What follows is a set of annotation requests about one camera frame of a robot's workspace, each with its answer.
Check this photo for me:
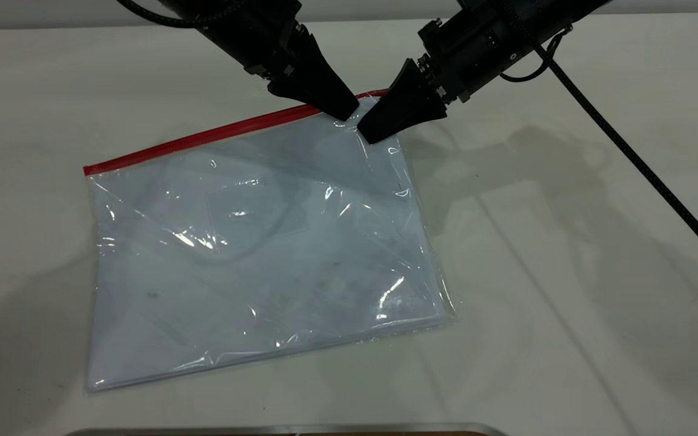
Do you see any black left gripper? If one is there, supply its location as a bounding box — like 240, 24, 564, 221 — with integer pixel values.
194, 0, 361, 121

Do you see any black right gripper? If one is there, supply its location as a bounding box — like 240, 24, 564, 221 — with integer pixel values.
356, 0, 575, 145

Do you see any transparent zip bag red zipper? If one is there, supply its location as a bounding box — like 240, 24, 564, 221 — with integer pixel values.
82, 89, 456, 393

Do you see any grey metal edge strip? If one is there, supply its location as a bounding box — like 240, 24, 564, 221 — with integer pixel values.
64, 422, 510, 436

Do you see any thin black cable loop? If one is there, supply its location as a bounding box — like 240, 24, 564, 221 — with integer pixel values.
499, 29, 571, 84

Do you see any black braided cable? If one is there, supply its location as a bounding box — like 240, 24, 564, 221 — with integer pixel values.
116, 0, 247, 29
500, 0, 698, 279

